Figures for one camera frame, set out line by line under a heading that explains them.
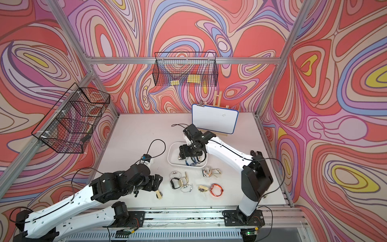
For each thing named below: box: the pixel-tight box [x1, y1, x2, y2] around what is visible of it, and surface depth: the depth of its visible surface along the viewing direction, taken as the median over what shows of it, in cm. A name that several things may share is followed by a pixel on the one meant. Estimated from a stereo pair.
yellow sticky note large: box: [186, 74, 201, 84], surface depth 92 cm
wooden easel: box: [204, 90, 231, 137], surface depth 90 cm
